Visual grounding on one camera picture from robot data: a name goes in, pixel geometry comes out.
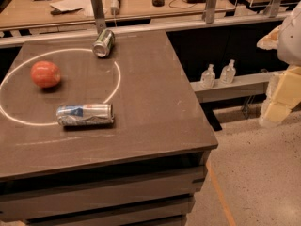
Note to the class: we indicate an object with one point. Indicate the green soda can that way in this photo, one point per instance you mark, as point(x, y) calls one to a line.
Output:
point(103, 45)

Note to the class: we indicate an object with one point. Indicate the right clear sanitizer bottle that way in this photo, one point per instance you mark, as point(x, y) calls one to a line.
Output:
point(228, 73)

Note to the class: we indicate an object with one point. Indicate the white paper sheet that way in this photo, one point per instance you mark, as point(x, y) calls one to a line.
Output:
point(73, 5)

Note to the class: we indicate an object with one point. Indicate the grey cabinet drawers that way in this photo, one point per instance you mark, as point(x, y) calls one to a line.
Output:
point(154, 192)

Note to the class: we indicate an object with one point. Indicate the red apple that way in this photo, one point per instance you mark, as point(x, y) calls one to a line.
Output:
point(45, 74)

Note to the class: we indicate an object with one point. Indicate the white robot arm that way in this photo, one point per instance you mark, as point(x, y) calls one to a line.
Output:
point(283, 93)

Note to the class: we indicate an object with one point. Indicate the left clear sanitizer bottle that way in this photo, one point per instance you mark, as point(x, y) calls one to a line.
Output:
point(208, 77)

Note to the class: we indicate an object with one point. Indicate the grey metal bracket post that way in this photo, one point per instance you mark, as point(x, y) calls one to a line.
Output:
point(97, 6)

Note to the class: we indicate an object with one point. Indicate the clear sanitizer bottle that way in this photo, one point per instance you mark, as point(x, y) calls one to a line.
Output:
point(208, 77)
point(228, 73)

